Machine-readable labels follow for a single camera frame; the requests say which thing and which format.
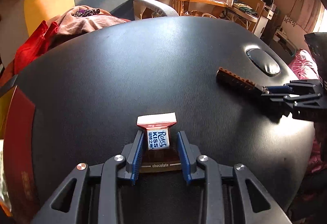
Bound wooden cabinet with drawer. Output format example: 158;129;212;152
253;6;274;38

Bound folding chair with clothes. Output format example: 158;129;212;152
226;0;265;34

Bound pink red bed quilt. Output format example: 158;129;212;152
288;49;319;80

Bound red cloth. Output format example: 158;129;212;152
1;20;59;87

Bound red gold storage box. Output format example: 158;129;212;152
1;86;40;223

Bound pink cloth on chair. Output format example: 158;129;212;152
51;6;130;36

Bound purple beads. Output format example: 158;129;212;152
73;8;100;17

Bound brown toy brick train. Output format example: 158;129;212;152
216;67;269;95

